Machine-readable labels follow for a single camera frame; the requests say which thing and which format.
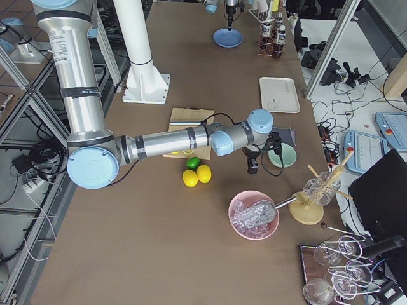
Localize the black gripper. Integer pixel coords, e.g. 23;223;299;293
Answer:
242;147;261;175
224;0;244;31

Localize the blue round plate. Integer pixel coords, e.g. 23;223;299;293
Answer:
212;28;243;48

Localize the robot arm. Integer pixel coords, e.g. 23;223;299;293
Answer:
33;1;273;189
200;0;245;32

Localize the pink ice bowl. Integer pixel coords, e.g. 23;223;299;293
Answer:
228;190;279;241

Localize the green bowl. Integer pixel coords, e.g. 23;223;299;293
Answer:
268;143;297;168

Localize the grey folded cloth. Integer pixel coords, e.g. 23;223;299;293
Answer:
272;126;296;147

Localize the upper whole lemon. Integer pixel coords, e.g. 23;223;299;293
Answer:
197;165;212;184

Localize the whole lemon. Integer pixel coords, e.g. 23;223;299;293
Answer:
182;169;198;187
197;165;212;184

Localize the right rear tea bottle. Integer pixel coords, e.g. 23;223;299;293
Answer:
259;18;274;53

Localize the tea bottle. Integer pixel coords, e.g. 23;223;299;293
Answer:
272;25;286;59
274;12;284;31
259;18;274;53

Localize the metal ice scoop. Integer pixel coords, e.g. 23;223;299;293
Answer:
236;196;296;229

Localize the left rear tea bottle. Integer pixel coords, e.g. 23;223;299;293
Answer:
274;12;284;31

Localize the green lime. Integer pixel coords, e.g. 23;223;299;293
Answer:
186;157;201;170

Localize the front tea bottle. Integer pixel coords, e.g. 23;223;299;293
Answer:
272;25;286;59

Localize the lower whole lemon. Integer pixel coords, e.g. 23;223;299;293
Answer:
182;169;198;187

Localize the wooden cup stand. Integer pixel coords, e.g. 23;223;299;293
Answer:
289;151;353;225

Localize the wooden cutting board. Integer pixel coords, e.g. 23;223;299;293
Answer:
163;108;214;161

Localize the glass mug on stand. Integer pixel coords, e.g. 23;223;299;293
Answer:
303;172;341;206

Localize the cream rabbit tray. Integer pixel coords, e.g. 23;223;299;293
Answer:
259;76;300;114

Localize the steel muddler black tip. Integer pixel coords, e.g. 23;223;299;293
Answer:
169;120;202;126

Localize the blue teach pendant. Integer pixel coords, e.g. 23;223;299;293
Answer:
375;112;406;147
344;130;389;174

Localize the wine glass rack tray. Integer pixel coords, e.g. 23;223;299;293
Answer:
299;233;382;304

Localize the copper wire bottle rack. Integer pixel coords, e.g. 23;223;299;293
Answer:
257;19;286;59

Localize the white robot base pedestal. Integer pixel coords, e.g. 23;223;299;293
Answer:
114;0;170;105

